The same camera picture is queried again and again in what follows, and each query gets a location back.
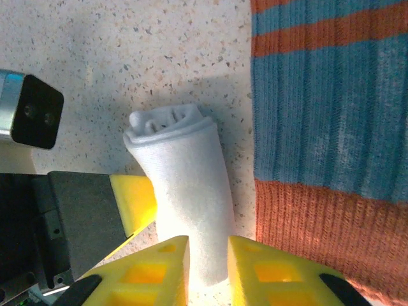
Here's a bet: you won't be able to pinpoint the white sock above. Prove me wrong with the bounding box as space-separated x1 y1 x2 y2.
122 103 237 287

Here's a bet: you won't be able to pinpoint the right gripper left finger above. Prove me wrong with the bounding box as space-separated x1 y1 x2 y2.
54 235 191 306

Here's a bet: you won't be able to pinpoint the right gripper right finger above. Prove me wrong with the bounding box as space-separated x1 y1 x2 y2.
227 235 372 306

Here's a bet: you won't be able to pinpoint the blue orange striped sock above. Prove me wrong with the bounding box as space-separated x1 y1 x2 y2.
250 0 408 306

